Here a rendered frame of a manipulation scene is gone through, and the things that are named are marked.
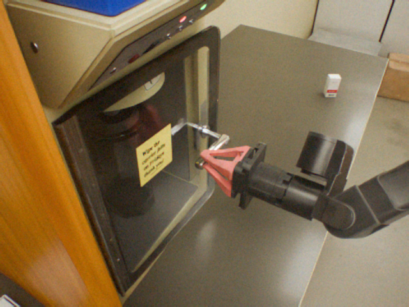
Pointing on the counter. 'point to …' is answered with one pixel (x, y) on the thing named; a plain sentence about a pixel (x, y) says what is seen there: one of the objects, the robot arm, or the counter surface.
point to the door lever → (211, 144)
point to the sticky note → (154, 155)
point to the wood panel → (41, 199)
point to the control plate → (121, 61)
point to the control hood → (82, 41)
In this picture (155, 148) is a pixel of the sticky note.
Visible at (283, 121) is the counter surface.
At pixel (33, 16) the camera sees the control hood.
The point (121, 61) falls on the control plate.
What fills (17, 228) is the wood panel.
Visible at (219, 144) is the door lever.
